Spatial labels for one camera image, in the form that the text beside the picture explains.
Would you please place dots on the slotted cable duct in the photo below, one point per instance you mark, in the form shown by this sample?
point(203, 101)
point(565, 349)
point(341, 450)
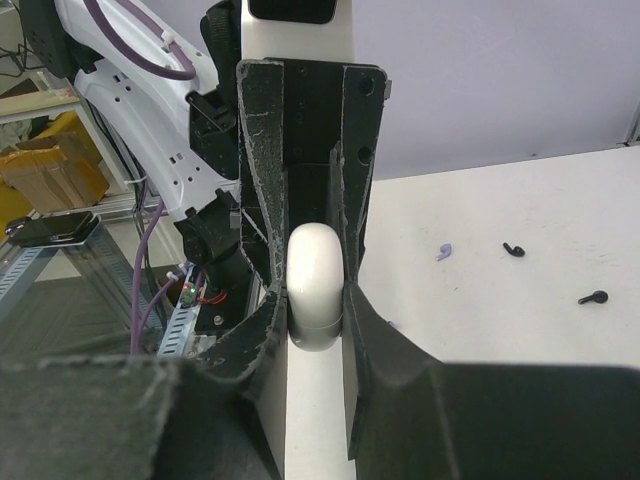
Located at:
point(28, 265)

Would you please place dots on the cardboard box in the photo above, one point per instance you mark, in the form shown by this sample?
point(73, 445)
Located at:
point(55, 173)

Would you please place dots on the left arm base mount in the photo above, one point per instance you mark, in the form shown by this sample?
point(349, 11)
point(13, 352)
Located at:
point(223, 305)

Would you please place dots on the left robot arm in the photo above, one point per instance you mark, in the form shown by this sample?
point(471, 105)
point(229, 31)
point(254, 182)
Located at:
point(146, 80)

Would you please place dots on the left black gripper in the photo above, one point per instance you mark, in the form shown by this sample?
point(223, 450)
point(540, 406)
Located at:
point(285, 131)

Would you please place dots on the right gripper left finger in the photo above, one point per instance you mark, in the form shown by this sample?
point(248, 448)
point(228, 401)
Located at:
point(222, 416)

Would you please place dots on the white earbud case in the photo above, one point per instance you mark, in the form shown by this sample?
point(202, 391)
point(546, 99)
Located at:
point(315, 282)

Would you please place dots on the black earbud upright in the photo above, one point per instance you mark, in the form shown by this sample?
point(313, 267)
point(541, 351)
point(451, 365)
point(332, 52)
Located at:
point(598, 297)

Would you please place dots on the black smartphone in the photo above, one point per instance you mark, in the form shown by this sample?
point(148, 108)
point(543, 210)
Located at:
point(51, 231)

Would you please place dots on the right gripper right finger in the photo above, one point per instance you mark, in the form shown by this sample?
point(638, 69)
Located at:
point(411, 416)

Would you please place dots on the black earbud near gripper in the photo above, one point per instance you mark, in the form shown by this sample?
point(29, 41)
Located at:
point(515, 251)

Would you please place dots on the purple earbud left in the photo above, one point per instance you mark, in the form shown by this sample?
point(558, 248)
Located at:
point(445, 252)

